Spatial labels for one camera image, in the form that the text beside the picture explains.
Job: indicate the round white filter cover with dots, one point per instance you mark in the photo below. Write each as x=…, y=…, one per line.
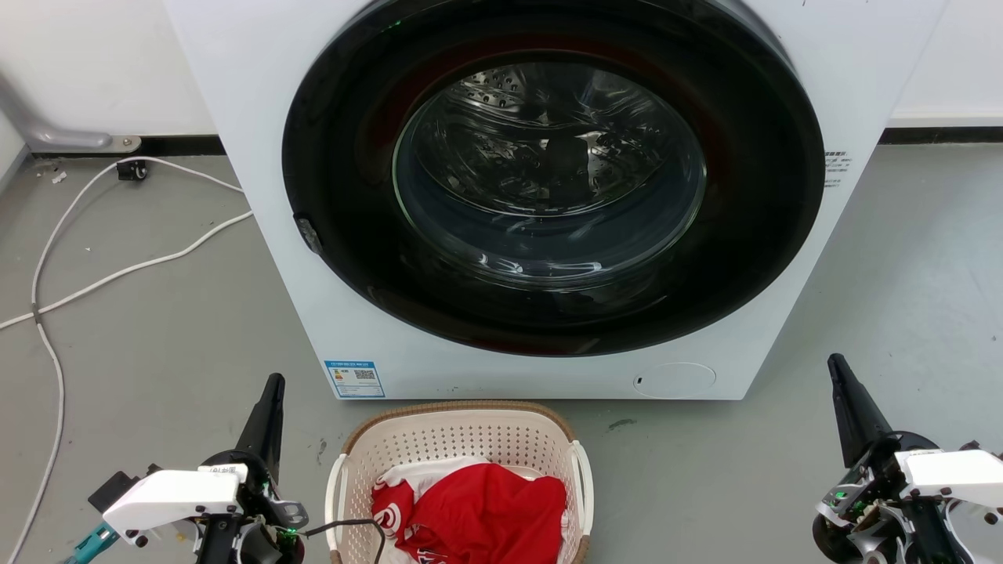
x=674, y=380

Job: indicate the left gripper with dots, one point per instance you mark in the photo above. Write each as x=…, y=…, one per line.
x=176, y=497

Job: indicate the black round glass washer door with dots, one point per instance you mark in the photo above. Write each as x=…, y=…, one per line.
x=353, y=157

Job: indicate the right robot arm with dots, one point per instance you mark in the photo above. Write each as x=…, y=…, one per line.
x=932, y=536

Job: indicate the grey floor pipe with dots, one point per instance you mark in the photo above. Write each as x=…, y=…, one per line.
x=31, y=125

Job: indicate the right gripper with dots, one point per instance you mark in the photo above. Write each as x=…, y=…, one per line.
x=948, y=474

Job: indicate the grey printed warning label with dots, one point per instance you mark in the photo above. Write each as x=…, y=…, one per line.
x=836, y=168

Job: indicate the white garment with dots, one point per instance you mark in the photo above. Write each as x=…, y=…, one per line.
x=427, y=468

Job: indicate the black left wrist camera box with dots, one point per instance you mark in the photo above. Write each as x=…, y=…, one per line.
x=117, y=486

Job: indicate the white front-load washing machine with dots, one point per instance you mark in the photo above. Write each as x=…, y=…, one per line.
x=251, y=94

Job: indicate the red garment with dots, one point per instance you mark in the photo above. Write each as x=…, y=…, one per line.
x=486, y=509

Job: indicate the blue energy label sticker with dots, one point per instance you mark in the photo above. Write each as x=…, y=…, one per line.
x=354, y=379

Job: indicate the cream plastic laundry basket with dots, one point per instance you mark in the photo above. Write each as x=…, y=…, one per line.
x=462, y=435

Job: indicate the small black caster wheel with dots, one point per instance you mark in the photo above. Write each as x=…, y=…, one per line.
x=132, y=170

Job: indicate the grey washer door latch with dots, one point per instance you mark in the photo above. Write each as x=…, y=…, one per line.
x=308, y=235

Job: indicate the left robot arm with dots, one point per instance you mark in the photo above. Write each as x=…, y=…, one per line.
x=223, y=548

